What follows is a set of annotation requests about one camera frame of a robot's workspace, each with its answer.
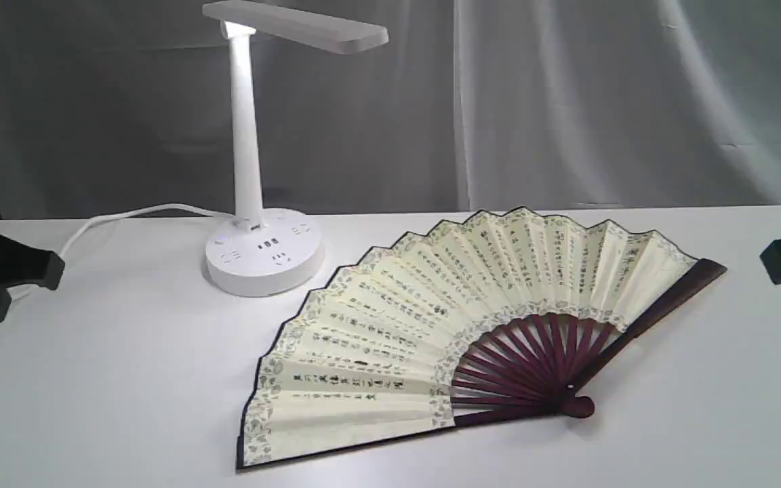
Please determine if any folding paper fan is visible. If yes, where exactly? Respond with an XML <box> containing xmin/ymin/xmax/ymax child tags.
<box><xmin>235</xmin><ymin>207</ymin><xmax>727</xmax><ymax>472</ymax></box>

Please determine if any white desk lamp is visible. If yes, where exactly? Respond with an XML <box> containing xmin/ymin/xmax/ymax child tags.
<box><xmin>202</xmin><ymin>1</ymin><xmax>388</xmax><ymax>298</ymax></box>

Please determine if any white backdrop cloth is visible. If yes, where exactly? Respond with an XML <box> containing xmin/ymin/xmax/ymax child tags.
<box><xmin>0</xmin><ymin>1</ymin><xmax>781</xmax><ymax>219</ymax></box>

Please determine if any white power cable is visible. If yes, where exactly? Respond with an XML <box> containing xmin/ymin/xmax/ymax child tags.
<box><xmin>7</xmin><ymin>203</ymin><xmax>237</xmax><ymax>302</ymax></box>

